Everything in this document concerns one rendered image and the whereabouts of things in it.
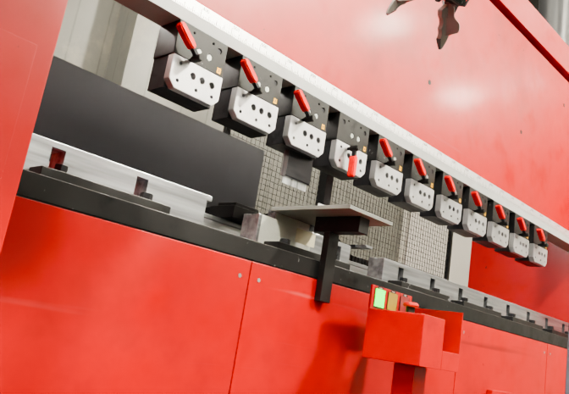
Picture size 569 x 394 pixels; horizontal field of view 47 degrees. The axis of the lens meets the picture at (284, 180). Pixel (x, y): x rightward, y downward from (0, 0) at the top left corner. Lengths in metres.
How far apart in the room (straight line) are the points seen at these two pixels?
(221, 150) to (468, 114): 0.96
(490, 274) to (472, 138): 1.40
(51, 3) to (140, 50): 2.82
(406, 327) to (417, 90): 0.96
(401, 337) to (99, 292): 0.73
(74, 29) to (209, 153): 2.03
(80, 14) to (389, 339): 3.05
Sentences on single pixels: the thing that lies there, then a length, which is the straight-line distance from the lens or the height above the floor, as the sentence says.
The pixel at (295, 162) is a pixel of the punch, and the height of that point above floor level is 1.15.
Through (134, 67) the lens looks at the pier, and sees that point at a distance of 3.90.
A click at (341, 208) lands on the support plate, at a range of 1.56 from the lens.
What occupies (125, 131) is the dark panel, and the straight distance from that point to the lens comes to 2.07.
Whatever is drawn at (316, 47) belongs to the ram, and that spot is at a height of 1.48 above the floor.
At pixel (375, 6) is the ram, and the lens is 2.16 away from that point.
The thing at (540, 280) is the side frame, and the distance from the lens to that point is 3.73.
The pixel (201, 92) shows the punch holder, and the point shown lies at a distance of 1.55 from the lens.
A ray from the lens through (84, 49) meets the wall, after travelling 4.11.
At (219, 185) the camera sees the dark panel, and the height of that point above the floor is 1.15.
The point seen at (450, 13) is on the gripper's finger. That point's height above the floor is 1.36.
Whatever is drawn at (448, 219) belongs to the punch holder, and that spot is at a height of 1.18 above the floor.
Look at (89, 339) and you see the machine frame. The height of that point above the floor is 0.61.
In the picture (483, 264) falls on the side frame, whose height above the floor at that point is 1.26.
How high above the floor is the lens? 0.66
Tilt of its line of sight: 14 degrees up
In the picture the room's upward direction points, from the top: 9 degrees clockwise
